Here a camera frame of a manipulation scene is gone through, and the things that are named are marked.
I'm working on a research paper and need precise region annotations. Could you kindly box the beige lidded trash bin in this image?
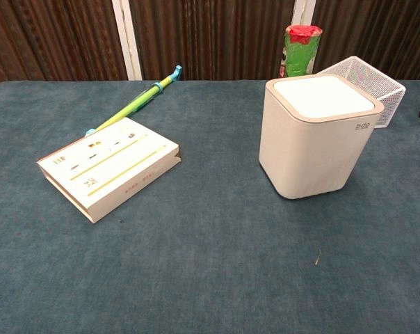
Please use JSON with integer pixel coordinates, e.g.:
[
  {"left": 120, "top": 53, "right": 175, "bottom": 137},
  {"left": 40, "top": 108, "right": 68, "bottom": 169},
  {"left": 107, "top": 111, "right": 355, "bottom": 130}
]
[{"left": 258, "top": 77, "right": 385, "bottom": 200}]

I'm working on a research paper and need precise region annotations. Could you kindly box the green can with red lid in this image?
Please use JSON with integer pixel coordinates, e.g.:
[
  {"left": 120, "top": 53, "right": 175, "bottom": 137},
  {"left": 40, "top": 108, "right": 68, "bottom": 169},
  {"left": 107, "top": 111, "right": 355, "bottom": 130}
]
[{"left": 278, "top": 24, "right": 323, "bottom": 78}]

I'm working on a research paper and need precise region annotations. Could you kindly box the blue felt table mat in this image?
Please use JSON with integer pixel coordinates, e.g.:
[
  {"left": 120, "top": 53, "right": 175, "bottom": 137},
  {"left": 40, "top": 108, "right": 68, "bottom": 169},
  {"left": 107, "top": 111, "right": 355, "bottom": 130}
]
[{"left": 0, "top": 79, "right": 420, "bottom": 334}]

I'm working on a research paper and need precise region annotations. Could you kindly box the long green yellow pen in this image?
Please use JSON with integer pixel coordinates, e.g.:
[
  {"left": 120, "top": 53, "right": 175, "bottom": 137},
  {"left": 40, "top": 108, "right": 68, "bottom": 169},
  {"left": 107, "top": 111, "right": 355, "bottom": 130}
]
[{"left": 84, "top": 64, "right": 184, "bottom": 137}]

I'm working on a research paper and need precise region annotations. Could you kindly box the flat white cardboard box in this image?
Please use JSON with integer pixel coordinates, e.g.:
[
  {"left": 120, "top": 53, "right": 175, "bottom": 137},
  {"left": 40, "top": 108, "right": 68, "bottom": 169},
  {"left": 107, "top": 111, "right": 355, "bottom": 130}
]
[{"left": 36, "top": 116, "right": 181, "bottom": 224}]

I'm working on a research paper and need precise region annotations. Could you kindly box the white partition post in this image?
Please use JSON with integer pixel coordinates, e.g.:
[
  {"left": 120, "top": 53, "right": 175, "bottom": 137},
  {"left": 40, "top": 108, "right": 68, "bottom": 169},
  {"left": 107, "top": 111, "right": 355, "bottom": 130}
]
[
  {"left": 291, "top": 0, "right": 318, "bottom": 29},
  {"left": 111, "top": 0, "right": 143, "bottom": 81}
]

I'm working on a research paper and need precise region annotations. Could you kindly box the white wire mesh basket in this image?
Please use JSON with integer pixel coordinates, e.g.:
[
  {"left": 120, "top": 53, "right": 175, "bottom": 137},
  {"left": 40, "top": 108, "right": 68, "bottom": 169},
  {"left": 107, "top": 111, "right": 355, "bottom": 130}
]
[{"left": 317, "top": 55, "right": 407, "bottom": 129}]

